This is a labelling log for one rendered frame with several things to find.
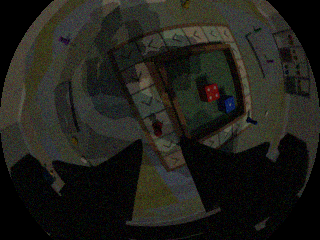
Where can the red die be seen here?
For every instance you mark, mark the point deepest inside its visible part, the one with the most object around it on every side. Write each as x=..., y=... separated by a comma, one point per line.
x=209, y=92

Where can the beige square board game track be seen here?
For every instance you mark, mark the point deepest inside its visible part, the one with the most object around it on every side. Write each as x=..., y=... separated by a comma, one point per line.
x=160, y=87

